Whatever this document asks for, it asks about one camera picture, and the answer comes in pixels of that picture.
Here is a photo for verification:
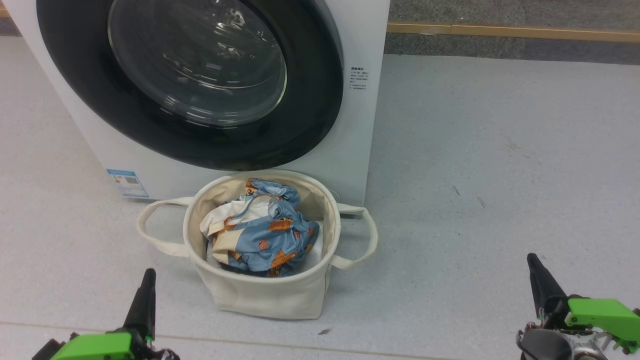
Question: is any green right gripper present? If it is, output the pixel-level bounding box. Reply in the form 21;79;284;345
527;253;640;353

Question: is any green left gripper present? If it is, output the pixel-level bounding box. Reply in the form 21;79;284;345
50;268;157;360

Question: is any blue garment orange print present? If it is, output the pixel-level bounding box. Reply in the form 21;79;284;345
199;177;321;278

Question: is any cream canvas laundry basket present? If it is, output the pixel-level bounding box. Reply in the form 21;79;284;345
136;169;379;321

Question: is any white cloth basket liner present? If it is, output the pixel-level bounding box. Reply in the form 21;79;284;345
205;220;325;275

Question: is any white washing machine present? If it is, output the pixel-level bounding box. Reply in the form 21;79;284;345
2;0;391;207

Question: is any blue white energy label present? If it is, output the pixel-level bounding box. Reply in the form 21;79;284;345
106;169;150;199

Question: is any small printed text sticker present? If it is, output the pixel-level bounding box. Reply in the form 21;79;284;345
349;66;371;97

